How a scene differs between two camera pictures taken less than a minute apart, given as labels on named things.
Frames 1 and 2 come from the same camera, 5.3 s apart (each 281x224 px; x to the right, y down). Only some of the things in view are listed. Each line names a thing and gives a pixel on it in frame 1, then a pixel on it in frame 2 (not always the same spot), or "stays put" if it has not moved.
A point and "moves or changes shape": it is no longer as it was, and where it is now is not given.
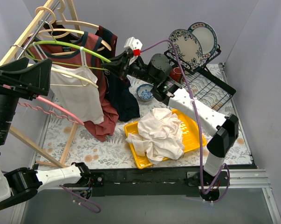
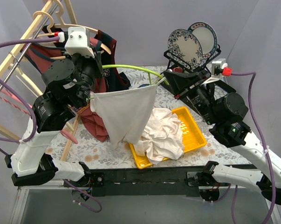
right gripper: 125,64 -> 185,86
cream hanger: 65,30 -> 86,29
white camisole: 75,90 moves or changes shape
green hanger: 60,43 moves or changes shape
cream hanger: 66,22 -> 63,24
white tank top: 159,136 stays put
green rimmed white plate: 207,36 stays put
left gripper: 20,86 -> 93,61
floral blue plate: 188,47 stays put
